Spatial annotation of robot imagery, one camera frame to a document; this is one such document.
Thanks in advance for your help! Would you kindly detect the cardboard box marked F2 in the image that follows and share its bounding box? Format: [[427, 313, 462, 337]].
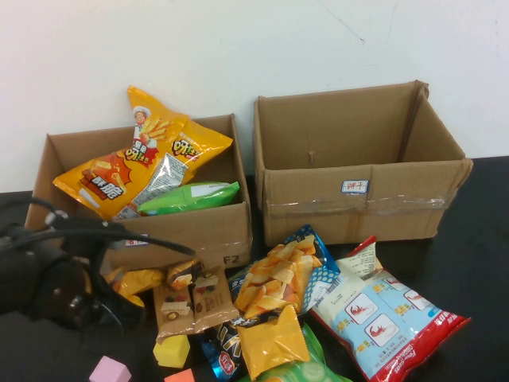
[[24, 113, 254, 294]]

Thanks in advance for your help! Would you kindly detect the pink foam cube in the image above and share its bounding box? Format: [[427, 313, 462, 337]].
[[88, 355, 132, 382]]

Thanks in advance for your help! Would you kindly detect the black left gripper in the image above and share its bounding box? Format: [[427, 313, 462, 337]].
[[29, 254, 146, 333]]

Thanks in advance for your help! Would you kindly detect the large yellow fries chip bag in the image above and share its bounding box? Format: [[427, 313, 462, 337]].
[[52, 84, 235, 222]]

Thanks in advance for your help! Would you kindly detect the brown nut snack packet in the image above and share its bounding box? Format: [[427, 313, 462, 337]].
[[192, 264, 241, 333]]

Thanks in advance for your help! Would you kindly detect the black and blue snack bag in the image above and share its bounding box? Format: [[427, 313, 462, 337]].
[[196, 310, 279, 381]]

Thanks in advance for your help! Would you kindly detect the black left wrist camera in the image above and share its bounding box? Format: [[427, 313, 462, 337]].
[[43, 209, 124, 240]]

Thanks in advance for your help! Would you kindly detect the small orange snack packet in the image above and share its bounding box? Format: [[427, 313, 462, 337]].
[[103, 267, 166, 307]]

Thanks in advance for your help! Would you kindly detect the brown wafer snack packet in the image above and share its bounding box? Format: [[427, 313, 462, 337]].
[[153, 278, 196, 345]]

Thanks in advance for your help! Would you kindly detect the small plain yellow snack packet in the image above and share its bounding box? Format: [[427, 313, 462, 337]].
[[236, 304, 311, 381]]

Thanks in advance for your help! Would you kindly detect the yellow foam cube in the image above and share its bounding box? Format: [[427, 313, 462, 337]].
[[153, 333, 191, 369]]

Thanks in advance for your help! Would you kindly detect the green cucumber chip bag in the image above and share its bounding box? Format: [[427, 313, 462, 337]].
[[238, 322, 353, 382]]

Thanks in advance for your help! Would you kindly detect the red light-blue shrimp cracker bag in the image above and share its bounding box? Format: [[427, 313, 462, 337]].
[[309, 234, 472, 382]]

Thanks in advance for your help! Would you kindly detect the blue bag of orange chips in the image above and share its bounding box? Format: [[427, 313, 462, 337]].
[[228, 224, 342, 319]]

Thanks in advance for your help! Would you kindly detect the cardboard box with clear tape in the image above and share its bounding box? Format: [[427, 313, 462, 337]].
[[253, 80, 474, 248]]

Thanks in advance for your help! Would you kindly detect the green snack bag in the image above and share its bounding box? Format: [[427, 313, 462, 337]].
[[137, 181, 241, 216]]

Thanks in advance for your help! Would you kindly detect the orange foam cube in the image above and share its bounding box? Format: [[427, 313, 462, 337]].
[[163, 368, 196, 382]]

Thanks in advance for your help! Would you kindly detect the small orange-brown snack packet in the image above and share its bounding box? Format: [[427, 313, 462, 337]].
[[165, 258, 204, 290]]

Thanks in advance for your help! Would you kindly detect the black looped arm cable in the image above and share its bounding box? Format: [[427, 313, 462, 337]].
[[0, 197, 55, 214]]

